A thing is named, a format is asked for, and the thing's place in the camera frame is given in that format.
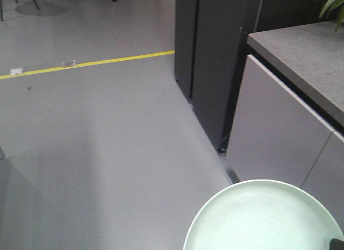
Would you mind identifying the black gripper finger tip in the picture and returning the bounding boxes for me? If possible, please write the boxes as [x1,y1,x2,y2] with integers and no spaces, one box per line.
[329,238,344,250]

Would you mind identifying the mint green round plate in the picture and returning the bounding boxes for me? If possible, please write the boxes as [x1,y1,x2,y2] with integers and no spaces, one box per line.
[183,180,343,249]

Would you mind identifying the grey kitchen island cabinet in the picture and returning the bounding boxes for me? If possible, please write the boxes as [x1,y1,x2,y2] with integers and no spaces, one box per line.
[226,22,343,225]

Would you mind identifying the dark tall cabinet panel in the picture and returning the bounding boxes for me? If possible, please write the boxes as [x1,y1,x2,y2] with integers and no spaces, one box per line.
[174,0,338,152]

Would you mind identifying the green potted plant leaves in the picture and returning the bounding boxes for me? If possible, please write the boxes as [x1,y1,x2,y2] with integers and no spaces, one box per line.
[314,0,343,32]

